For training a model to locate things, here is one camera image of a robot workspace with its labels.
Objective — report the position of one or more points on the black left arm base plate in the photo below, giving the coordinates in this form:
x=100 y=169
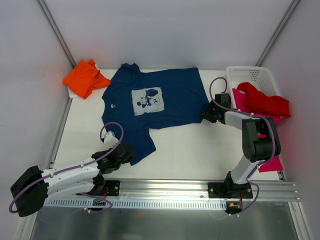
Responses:
x=112 y=187

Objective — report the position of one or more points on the white plastic basket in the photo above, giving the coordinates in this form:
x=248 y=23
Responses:
x=260 y=77

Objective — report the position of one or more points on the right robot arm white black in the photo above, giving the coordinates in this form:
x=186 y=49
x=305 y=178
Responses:
x=260 y=143

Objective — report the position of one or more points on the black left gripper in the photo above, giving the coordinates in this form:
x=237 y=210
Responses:
x=127 y=152

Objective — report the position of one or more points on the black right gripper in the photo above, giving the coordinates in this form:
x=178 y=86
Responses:
x=208 y=113

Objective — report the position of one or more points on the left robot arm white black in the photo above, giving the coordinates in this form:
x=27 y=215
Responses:
x=36 y=187

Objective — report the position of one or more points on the right corner metal profile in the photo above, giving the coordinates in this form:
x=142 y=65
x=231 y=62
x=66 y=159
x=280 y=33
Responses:
x=278 y=30

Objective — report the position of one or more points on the pink t shirt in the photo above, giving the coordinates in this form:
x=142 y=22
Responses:
x=272 y=165

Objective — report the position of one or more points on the left corner metal profile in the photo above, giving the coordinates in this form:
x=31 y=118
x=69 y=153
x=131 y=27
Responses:
x=56 y=31

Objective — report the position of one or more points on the blue printed t shirt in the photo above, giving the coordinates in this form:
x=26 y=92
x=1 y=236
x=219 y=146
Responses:
x=136 y=102

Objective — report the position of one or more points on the orange folded t shirt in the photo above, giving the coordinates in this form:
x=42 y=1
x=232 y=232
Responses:
x=103 y=82

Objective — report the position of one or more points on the corner metal profile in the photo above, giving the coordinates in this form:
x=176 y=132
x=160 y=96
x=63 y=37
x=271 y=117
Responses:
x=278 y=30
x=56 y=31

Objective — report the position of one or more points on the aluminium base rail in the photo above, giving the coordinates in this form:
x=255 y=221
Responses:
x=281 y=191

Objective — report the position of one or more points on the white slotted cable duct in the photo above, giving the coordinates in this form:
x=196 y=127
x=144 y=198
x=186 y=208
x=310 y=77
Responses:
x=81 y=202

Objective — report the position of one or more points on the red t shirt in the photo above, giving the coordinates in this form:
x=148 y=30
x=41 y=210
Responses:
x=257 y=102

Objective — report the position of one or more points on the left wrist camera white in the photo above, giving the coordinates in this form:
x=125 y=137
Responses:
x=109 y=140

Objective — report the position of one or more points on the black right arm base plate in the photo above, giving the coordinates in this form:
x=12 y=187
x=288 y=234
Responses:
x=229 y=191

